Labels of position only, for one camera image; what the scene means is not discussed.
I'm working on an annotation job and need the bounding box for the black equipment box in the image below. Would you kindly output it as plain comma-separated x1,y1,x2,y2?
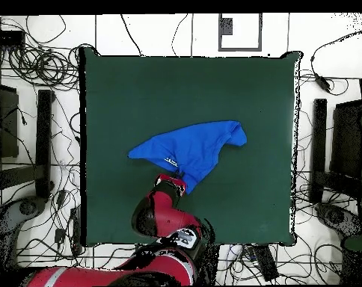
330,99,362,180
0,81,20,159

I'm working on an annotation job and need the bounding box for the coiled black cable bundle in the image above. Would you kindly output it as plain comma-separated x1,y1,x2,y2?
7,44,80,90

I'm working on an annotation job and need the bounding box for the blue shirt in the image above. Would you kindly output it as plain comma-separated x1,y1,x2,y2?
127,120,248,195

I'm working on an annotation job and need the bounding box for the black power adapter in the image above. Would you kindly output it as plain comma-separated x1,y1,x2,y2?
313,72,333,92

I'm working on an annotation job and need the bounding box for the grey square floor frame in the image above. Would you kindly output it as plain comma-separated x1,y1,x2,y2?
218,13,263,52

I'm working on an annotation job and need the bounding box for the black power strip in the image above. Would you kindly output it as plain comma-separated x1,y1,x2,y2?
254,244,280,282
69,206,82,255

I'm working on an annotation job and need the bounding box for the dark green table cloth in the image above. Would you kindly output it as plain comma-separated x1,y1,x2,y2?
79,46,303,247

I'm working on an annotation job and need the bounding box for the flat black box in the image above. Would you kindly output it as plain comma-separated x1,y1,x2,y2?
0,29,26,47

